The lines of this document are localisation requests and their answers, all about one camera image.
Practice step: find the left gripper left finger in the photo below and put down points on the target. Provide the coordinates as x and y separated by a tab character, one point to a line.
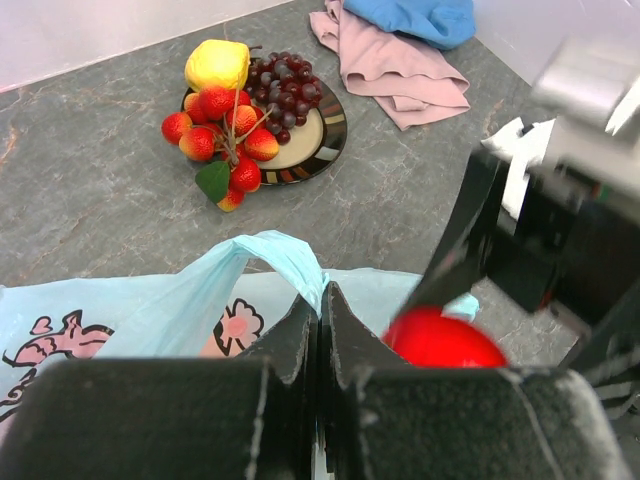
246	417

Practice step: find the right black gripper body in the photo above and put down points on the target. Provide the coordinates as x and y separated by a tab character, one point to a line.
574	251

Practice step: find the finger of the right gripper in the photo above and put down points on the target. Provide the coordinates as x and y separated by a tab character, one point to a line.
459	261

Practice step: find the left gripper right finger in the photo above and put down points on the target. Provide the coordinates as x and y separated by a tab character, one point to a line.
385	419

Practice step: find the red apple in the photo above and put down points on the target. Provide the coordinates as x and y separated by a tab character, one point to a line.
426	337

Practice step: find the light blue plastic bag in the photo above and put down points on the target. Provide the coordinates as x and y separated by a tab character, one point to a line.
217	307

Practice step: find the purple grape bunch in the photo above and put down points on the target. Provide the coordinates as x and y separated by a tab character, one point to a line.
283	85

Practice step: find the white printed t-shirt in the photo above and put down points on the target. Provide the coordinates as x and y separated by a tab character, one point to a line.
521	146

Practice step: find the black round plate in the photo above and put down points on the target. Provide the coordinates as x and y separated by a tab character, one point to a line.
312	147

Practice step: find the mauve pink cloth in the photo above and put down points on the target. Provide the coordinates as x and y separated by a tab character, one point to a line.
411	81

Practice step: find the blue cloth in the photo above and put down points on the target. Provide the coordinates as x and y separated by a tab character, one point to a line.
442	24

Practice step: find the red lychee bunch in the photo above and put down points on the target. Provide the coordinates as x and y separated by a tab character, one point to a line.
222	130

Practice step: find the yellow pear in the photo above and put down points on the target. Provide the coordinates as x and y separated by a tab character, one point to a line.
220	63

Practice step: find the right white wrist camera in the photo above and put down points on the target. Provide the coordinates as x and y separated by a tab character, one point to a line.
586	83

